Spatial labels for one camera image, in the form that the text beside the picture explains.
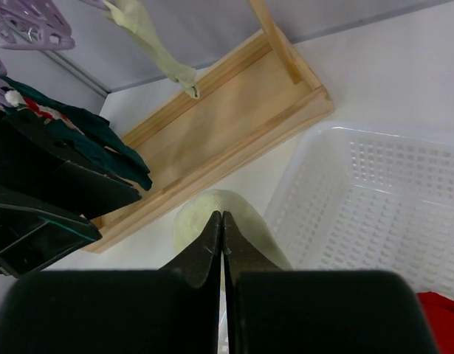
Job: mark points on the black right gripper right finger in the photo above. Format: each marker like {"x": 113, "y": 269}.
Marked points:
{"x": 270, "y": 310}

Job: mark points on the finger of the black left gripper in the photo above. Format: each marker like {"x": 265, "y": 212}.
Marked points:
{"x": 35, "y": 234}
{"x": 35, "y": 162}

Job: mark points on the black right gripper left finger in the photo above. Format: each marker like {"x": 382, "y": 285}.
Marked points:
{"x": 174, "y": 309}

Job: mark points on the green christmas sock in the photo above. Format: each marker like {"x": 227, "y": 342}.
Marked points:
{"x": 88, "y": 133}

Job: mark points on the purple round clip hanger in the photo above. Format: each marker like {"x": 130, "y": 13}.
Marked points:
{"x": 34, "y": 35}

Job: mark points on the white plastic basket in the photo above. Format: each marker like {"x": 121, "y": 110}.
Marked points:
{"x": 359, "y": 197}

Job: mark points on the red sock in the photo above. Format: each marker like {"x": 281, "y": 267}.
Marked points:
{"x": 439, "y": 311}

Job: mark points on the wooden rack base tray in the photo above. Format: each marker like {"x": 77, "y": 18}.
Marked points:
{"x": 248, "y": 106}

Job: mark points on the wooden rack right post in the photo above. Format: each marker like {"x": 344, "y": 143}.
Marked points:
{"x": 271, "y": 31}

